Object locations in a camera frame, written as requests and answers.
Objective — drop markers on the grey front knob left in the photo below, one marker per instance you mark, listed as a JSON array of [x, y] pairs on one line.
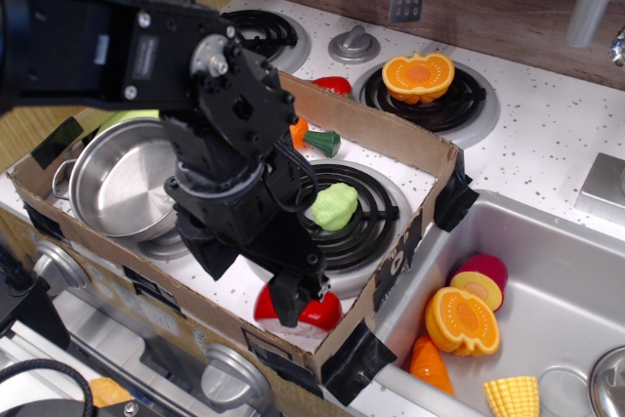
[[58, 269]]

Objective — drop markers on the orange toy piece bottom left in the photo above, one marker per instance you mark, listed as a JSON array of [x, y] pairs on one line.
[[107, 392]]

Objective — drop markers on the black back left burner coil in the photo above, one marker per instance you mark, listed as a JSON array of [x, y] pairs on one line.
[[265, 33]]

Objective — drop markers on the silver pot lid in sink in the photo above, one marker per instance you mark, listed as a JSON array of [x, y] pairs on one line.
[[606, 384]]

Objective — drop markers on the light green toy plate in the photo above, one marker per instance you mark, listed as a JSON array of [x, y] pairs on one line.
[[127, 115]]

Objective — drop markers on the orange pumpkin half in sink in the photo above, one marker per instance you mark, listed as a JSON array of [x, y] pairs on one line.
[[460, 323]]

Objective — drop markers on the light green toy broccoli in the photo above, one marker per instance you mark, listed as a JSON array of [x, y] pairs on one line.
[[334, 206]]

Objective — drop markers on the orange pumpkin half on burner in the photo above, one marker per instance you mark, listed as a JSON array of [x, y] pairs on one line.
[[418, 79]]

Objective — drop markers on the red white toy cheese wedge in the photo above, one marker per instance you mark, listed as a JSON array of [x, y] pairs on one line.
[[315, 321]]

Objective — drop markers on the orange toy carrot in sink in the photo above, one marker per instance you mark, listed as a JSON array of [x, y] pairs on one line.
[[427, 365]]

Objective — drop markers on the silver toy sink basin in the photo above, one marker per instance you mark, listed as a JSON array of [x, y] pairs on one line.
[[563, 309]]

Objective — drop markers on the black back right burner coil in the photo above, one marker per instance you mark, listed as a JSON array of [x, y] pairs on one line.
[[463, 100]]

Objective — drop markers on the black front right burner coil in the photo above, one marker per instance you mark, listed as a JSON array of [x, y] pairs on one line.
[[373, 225]]

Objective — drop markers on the grey front knob right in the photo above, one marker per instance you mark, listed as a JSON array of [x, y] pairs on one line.
[[229, 380]]

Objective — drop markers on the grey faucet base plate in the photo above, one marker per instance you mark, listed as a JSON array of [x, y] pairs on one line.
[[602, 194]]

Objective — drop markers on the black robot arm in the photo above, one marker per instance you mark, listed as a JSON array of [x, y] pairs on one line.
[[237, 177]]

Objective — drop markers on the black burner coil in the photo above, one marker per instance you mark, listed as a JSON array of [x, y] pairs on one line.
[[265, 33], [373, 225], [463, 100]]

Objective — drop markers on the grey stove top knob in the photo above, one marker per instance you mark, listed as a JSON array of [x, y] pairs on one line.
[[355, 46]]

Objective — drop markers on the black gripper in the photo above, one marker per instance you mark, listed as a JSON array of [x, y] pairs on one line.
[[257, 219]]

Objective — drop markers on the silver faucet handle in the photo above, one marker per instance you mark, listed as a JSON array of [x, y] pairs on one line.
[[616, 50]]

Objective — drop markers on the stainless steel pot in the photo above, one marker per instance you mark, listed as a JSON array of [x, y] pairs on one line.
[[116, 185]]

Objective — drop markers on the brown cardboard fence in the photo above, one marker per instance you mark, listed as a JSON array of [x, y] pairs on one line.
[[180, 303]]

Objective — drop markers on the yellow toy corn cob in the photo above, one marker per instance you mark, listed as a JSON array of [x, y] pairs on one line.
[[513, 396]]

